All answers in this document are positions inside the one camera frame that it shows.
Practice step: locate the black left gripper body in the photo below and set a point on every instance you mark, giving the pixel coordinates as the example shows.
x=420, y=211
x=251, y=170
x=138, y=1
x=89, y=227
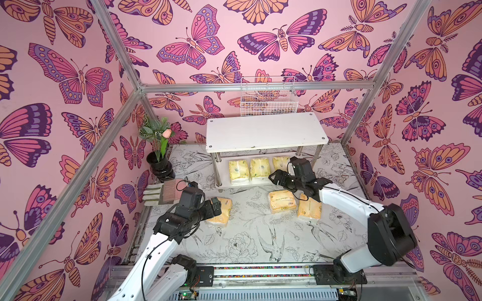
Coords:
x=204, y=211

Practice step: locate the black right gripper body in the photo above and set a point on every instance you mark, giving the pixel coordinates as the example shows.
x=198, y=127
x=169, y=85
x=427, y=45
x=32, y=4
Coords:
x=283, y=179

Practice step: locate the orange tissue pack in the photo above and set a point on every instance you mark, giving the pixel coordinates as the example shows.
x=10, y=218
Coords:
x=309, y=208
x=222, y=219
x=280, y=201

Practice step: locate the yellow green tissue pack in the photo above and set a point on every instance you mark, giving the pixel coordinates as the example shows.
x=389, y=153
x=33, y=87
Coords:
x=281, y=163
x=260, y=169
x=239, y=172

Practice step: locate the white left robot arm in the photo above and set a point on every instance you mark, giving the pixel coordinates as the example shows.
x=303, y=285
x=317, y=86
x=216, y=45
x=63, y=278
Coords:
x=176, y=224

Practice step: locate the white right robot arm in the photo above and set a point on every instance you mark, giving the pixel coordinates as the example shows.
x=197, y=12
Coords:
x=389, y=235

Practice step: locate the white two-tier shelf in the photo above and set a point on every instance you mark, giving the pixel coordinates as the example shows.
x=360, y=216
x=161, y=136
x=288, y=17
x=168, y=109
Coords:
x=262, y=132

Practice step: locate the pink dust brush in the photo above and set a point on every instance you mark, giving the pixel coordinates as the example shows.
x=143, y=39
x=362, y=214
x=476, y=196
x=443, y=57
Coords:
x=168, y=192

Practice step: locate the black vase with artificial plant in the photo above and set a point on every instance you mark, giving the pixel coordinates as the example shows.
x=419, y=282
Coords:
x=157, y=133

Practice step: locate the white wire basket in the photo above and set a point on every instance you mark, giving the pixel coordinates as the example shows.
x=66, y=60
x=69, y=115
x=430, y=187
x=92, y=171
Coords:
x=267, y=98

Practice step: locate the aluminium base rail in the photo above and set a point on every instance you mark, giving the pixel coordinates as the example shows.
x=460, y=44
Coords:
x=283, y=281

